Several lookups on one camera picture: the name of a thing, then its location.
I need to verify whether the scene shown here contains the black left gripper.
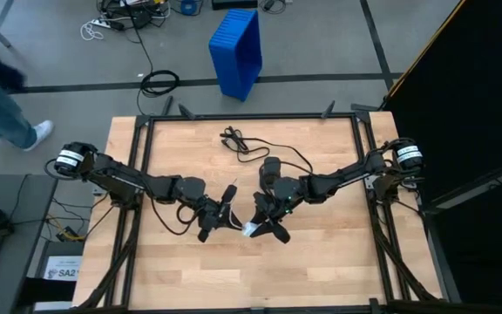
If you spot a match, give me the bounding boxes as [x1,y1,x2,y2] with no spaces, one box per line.
[196,184,243,243]

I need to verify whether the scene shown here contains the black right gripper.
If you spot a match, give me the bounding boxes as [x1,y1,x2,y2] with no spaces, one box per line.
[249,191,292,245]

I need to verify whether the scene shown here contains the white USB cable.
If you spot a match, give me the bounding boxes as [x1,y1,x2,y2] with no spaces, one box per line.
[228,209,246,230]

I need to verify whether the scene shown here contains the white USB charger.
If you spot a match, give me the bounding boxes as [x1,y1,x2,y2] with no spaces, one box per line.
[241,221,260,238]

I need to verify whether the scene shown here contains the blue plastic bin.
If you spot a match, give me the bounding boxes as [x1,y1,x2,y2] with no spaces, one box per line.
[208,8,264,103]

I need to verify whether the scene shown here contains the black box white SA2 label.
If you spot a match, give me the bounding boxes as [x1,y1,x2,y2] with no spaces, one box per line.
[15,238,85,309]

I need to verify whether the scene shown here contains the flat black box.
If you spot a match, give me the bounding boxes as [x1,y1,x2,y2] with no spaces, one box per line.
[211,0,259,10]

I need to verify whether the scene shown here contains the grey desk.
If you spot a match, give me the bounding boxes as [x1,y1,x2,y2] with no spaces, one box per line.
[0,173,59,314]

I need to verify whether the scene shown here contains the black power brick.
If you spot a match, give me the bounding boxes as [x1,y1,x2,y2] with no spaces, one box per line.
[128,9,154,28]
[259,0,294,12]

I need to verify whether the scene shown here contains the grey metal beam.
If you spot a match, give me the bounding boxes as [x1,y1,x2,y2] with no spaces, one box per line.
[423,159,502,211]

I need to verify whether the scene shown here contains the white power strip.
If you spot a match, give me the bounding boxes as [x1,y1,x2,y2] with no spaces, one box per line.
[90,16,126,31]

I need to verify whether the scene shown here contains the black backdrop panel yellow edge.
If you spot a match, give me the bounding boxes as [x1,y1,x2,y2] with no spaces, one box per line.
[383,0,502,206]

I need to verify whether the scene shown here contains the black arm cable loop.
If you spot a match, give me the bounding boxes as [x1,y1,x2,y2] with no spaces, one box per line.
[149,195,204,236]

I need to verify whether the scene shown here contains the black power cable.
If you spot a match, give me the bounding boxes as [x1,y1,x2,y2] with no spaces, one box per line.
[219,125,315,175]

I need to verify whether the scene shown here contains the black aluminium table frame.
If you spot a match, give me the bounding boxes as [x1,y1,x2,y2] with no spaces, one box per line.
[71,98,452,314]

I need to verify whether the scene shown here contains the black coiled floor cable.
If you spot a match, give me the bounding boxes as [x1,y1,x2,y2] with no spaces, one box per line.
[122,0,181,117]

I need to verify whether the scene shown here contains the white coiled cable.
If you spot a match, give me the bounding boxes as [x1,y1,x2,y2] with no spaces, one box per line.
[79,20,105,42]

